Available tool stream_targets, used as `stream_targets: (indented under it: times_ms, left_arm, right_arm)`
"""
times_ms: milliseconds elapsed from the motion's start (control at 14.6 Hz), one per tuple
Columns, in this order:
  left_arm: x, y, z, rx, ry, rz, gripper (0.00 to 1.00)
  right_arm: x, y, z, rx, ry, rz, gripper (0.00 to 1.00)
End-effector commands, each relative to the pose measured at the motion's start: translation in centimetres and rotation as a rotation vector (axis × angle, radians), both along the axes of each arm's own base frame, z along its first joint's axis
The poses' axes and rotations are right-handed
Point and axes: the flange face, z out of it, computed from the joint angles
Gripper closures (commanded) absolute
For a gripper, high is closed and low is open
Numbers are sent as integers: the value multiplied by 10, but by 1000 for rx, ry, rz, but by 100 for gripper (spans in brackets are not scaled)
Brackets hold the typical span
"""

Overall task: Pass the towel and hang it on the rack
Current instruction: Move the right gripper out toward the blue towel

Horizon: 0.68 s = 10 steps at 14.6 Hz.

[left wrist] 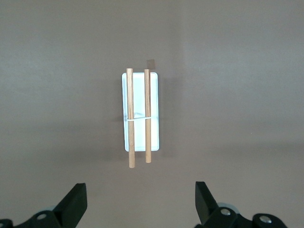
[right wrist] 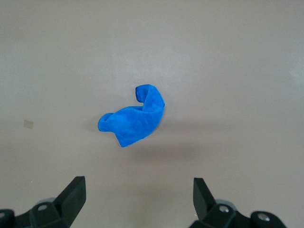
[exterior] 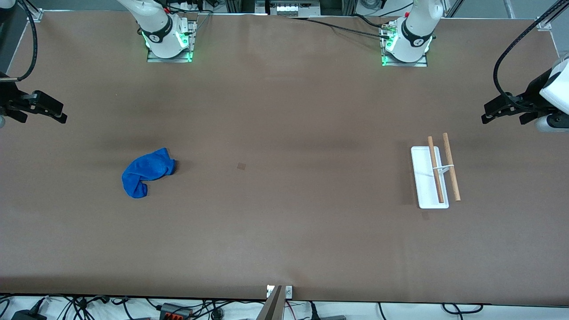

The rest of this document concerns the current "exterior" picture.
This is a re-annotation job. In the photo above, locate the blue microfibre towel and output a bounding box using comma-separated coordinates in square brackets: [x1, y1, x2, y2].
[122, 148, 177, 199]

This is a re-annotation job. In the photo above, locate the white rack with wooden rods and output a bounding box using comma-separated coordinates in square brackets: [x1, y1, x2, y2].
[410, 132, 461, 209]

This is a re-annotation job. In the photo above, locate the black power adapter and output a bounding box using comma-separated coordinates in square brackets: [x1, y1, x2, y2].
[11, 309, 47, 320]

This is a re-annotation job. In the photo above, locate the black orange connector box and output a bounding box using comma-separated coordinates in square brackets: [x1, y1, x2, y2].
[160, 303, 194, 320]

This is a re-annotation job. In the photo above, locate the grey control device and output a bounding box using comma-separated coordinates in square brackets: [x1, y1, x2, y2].
[256, 0, 321, 17]

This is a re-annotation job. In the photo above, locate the left arm thick black cable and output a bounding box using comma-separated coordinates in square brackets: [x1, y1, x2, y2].
[493, 0, 569, 112]

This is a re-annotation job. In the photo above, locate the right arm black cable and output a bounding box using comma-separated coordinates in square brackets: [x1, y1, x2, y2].
[0, 0, 37, 83]

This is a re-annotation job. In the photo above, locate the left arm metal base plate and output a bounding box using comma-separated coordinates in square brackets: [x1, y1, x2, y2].
[381, 20, 428, 68]

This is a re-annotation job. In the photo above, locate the aluminium frame strut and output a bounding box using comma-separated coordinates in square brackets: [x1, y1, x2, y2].
[540, 0, 569, 23]

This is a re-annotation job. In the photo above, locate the short black table cable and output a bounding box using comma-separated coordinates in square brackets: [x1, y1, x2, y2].
[351, 14, 388, 29]

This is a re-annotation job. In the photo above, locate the long black table cable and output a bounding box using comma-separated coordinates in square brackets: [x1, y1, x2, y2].
[284, 16, 392, 40]

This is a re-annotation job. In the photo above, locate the black looped floor cable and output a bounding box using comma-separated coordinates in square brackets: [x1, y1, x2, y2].
[442, 303, 483, 316]

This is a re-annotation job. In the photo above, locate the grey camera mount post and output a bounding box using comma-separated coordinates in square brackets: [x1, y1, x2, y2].
[257, 285, 285, 320]

